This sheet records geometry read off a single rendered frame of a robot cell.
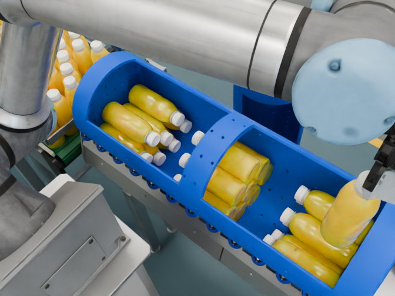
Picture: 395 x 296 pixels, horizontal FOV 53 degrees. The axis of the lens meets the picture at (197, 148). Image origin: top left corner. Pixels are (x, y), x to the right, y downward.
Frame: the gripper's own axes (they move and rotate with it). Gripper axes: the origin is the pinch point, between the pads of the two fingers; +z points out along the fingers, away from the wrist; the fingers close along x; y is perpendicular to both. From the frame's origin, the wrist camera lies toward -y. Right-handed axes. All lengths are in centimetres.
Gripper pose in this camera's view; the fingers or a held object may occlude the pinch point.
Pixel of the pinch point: (370, 181)
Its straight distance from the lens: 68.3
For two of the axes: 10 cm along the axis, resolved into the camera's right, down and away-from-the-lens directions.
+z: 0.7, 5.7, 8.2
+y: 7.7, 4.8, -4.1
